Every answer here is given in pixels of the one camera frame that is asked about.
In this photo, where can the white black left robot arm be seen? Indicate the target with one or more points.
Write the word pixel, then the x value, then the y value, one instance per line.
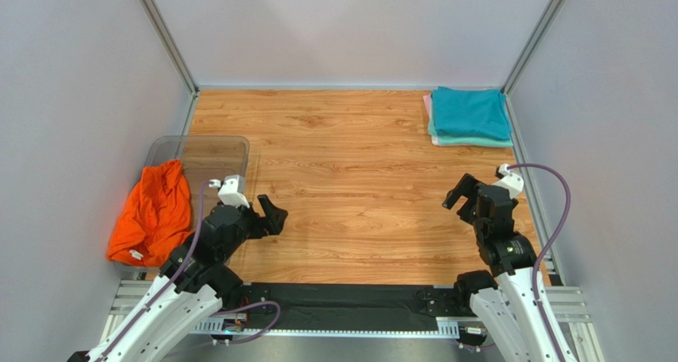
pixel 160 320

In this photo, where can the teal blue t-shirt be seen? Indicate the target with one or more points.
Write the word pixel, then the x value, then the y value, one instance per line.
pixel 462 114

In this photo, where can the folded mint green t-shirt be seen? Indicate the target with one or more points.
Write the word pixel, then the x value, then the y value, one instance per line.
pixel 473 141

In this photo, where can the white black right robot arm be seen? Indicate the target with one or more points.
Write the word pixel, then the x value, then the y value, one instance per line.
pixel 509 297

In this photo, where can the clear plastic bin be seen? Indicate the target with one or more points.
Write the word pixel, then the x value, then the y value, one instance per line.
pixel 203 158

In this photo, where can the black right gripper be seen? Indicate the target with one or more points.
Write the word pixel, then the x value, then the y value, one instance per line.
pixel 473 200

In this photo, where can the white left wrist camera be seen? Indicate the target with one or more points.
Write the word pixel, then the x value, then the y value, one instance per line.
pixel 230 191

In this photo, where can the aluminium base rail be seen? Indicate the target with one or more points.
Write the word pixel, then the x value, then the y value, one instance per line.
pixel 566 301

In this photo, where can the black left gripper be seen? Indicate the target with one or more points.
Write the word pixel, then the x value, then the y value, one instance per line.
pixel 276 216

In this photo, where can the black table edge strip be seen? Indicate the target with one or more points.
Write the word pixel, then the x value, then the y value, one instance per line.
pixel 347 307

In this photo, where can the folded pink t-shirt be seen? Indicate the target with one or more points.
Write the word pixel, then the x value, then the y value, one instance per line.
pixel 427 101

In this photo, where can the orange crumpled t-shirt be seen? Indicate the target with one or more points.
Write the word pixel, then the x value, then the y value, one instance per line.
pixel 155 219

